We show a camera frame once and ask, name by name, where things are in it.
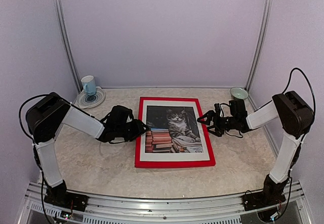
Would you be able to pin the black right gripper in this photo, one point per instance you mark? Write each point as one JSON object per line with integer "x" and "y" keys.
{"x": 210, "y": 114}

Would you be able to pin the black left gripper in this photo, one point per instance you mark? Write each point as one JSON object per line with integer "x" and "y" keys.
{"x": 139, "y": 129}

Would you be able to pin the cat and books photo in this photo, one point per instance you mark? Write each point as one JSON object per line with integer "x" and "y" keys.
{"x": 172, "y": 130}

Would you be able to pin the red wooden picture frame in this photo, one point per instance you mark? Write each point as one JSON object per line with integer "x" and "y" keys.
{"x": 138, "y": 145}

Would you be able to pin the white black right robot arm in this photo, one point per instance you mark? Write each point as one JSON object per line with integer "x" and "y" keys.
{"x": 296, "y": 117}

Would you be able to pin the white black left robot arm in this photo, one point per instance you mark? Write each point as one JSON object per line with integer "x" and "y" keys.
{"x": 41, "y": 118}

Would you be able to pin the pale green ceramic bowl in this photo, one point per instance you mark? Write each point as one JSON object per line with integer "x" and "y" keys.
{"x": 239, "y": 93}

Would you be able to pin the white blue swirl plate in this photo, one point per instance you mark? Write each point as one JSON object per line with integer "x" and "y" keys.
{"x": 85, "y": 101}

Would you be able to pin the light blue mug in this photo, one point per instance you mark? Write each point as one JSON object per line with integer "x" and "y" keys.
{"x": 89, "y": 85}

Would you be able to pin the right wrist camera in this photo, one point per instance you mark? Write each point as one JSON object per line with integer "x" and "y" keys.
{"x": 218, "y": 110}

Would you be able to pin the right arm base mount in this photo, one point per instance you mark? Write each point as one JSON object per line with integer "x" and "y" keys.
{"x": 271, "y": 194}

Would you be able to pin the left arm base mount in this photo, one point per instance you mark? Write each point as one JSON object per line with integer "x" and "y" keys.
{"x": 61, "y": 197}

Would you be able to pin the front aluminium rail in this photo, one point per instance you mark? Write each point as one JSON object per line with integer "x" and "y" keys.
{"x": 113, "y": 209}

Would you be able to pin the right aluminium corner post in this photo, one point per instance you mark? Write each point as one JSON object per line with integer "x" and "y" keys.
{"x": 260, "y": 43}

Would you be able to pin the aluminium corner post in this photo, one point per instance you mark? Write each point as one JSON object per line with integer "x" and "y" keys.
{"x": 260, "y": 43}
{"x": 66, "y": 43}

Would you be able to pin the left aluminium corner post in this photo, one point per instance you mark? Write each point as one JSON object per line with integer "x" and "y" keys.
{"x": 66, "y": 43}

